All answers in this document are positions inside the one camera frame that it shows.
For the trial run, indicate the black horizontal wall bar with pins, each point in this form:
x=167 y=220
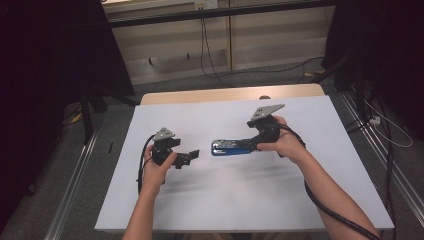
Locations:
x=213 y=14

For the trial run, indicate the black curtain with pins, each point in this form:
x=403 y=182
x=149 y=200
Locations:
x=50 y=66
x=383 y=50

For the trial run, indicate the person's left hand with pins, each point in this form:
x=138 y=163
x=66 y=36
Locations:
x=153 y=176

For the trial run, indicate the blue stapler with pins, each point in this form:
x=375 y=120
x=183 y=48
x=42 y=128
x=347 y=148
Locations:
x=230 y=152

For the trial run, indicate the aluminium floor rail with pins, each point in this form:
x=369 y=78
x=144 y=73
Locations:
x=383 y=156
x=71 y=186

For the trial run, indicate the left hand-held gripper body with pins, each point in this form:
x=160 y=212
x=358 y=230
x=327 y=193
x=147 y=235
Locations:
x=163 y=146

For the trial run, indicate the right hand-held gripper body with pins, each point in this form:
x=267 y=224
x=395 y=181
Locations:
x=268 y=131

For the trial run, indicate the white table cover sheet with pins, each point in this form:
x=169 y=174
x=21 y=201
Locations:
x=233 y=193

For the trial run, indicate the white wall socket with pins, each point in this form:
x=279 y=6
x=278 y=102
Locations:
x=206 y=4

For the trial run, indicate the black metal stand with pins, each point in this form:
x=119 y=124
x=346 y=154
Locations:
x=87 y=113

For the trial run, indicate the white power plug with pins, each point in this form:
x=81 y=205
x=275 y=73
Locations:
x=375 y=120

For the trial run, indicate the person's right hand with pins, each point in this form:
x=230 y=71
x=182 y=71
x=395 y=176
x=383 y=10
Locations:
x=290 y=146

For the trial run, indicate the wooden table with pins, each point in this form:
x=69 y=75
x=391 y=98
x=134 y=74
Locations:
x=230 y=94

